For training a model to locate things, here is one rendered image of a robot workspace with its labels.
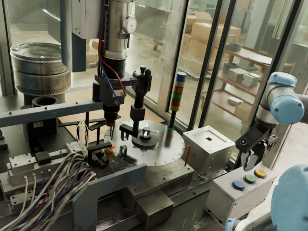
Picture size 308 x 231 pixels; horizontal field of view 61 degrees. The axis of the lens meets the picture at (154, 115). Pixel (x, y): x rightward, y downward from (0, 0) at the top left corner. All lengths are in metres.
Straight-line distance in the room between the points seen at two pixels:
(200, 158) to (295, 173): 0.79
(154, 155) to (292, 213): 0.64
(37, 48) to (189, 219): 1.24
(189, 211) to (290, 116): 0.56
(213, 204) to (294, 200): 0.66
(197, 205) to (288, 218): 0.72
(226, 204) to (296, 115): 0.44
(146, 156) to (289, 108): 0.51
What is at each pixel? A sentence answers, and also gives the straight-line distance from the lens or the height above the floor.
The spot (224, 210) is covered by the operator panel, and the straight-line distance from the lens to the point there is 1.06.
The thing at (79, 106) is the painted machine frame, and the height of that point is 1.04.
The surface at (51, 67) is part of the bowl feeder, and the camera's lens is 1.46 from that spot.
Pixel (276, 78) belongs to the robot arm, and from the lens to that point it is 0.85.
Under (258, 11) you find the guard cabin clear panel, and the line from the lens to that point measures 1.22.
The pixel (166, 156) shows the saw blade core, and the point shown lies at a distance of 1.00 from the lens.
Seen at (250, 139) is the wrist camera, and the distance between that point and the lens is 0.89.
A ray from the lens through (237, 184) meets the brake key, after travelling 1.04.
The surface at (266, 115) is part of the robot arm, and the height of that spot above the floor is 1.21.
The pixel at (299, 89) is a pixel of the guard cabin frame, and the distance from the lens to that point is 1.11.
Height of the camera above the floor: 1.54
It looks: 28 degrees down
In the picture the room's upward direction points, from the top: 9 degrees clockwise
